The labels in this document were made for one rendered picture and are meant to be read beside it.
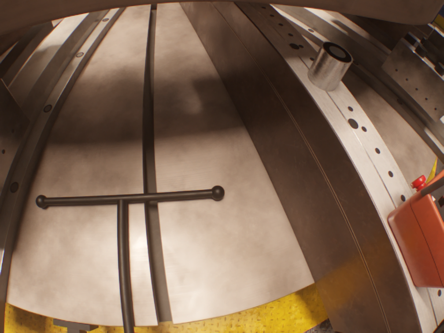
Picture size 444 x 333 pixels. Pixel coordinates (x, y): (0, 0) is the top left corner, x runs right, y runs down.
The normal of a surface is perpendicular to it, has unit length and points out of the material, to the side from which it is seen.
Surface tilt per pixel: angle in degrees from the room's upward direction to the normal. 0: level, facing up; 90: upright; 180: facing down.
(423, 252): 97
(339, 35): 71
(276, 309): 0
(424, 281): 97
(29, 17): 90
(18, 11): 90
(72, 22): 0
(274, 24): 0
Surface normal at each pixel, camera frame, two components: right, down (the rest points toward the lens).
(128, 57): 0.12, -0.46
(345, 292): -0.93, 0.25
